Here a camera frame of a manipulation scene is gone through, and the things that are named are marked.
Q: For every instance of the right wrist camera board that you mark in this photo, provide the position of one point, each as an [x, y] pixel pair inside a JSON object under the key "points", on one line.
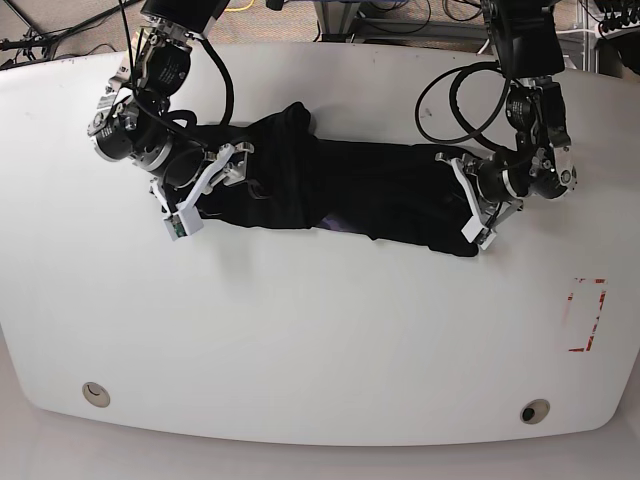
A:
{"points": [[183, 223]]}

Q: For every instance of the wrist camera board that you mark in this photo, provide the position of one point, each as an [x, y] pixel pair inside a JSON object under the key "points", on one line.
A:
{"points": [[183, 223], [477, 233]]}

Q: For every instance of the right table grommet hole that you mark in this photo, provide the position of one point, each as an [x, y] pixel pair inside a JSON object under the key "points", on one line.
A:
{"points": [[535, 411]]}

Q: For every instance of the red tape rectangle marking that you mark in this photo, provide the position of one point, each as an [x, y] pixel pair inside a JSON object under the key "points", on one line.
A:
{"points": [[582, 313]]}

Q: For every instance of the black graphic T-shirt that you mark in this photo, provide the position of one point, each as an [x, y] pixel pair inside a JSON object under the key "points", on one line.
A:
{"points": [[383, 191]]}

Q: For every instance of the white power strip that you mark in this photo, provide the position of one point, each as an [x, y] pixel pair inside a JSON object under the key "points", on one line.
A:
{"points": [[614, 27]]}

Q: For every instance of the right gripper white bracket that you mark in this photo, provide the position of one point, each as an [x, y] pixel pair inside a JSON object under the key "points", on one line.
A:
{"points": [[195, 172]]}

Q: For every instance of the table grommet hole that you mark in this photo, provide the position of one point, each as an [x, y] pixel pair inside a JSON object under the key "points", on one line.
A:
{"points": [[535, 411], [96, 395]]}

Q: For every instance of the left table grommet hole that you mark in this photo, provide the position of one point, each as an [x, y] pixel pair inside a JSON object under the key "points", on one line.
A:
{"points": [[96, 395]]}

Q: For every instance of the black tripod legs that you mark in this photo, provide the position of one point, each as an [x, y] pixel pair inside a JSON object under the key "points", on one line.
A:
{"points": [[37, 46]]}

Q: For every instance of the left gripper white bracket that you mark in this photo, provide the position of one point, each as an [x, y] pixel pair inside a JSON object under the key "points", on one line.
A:
{"points": [[486, 190]]}

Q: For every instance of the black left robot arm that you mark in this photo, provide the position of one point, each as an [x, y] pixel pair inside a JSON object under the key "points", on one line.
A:
{"points": [[524, 40]]}

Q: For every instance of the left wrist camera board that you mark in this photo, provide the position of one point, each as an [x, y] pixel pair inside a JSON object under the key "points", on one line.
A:
{"points": [[477, 233]]}

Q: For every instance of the aluminium frame stand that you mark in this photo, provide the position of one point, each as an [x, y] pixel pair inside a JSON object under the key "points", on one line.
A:
{"points": [[335, 19]]}

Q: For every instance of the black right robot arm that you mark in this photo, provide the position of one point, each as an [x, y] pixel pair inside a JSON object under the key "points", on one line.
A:
{"points": [[134, 119]]}

